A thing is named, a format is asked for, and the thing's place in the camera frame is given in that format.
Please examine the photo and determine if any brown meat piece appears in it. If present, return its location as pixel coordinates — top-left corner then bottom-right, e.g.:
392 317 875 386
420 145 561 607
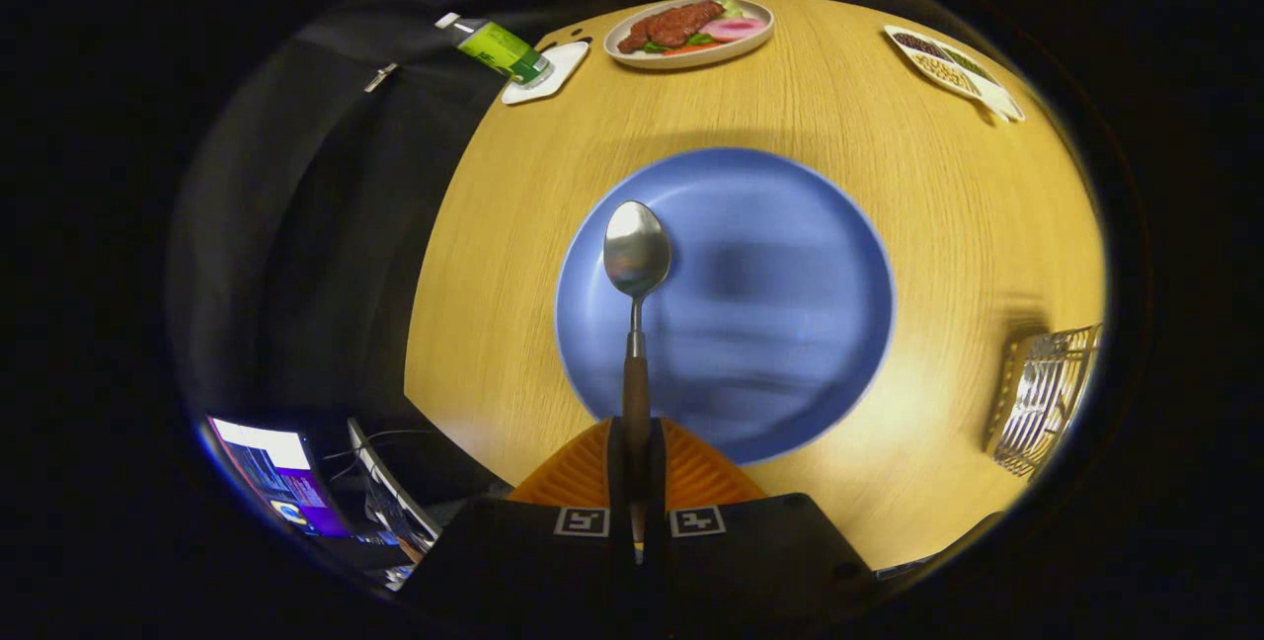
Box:
617 0 725 53

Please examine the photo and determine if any white square coaster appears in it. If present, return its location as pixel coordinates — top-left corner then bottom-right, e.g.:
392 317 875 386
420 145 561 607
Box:
501 40 592 107

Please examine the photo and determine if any lit computer monitor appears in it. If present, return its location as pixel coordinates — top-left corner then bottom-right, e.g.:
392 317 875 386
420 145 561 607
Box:
207 416 352 537

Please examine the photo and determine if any wooden handle metal spoon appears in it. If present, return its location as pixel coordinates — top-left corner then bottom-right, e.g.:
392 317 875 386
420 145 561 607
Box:
603 200 673 562

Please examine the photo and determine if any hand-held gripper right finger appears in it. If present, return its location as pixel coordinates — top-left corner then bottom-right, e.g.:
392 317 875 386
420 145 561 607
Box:
640 417 880 621

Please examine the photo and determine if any open laptop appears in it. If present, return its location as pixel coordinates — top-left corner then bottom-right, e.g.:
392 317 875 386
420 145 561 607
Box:
346 418 445 552

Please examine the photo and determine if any pink ham slice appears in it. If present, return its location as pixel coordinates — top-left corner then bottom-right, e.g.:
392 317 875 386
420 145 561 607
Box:
699 16 769 42

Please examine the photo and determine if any metal wire basket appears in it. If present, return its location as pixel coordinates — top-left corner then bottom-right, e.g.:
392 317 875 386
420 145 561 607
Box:
984 324 1104 478

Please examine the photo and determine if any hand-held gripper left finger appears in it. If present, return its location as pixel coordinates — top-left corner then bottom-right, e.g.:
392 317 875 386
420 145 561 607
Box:
410 417 638 621

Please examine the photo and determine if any green label drink bottle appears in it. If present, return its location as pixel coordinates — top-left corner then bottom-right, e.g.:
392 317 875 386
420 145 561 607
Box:
435 13 554 88

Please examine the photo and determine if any beige food plate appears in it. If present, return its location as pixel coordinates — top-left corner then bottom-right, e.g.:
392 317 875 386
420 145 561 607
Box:
603 0 775 70

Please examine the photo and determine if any white divided bean dish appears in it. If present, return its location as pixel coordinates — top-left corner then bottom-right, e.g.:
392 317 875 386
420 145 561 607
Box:
884 24 1026 123

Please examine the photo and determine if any blue round plate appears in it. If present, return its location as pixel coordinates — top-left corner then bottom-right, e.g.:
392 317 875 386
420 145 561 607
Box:
554 147 896 466

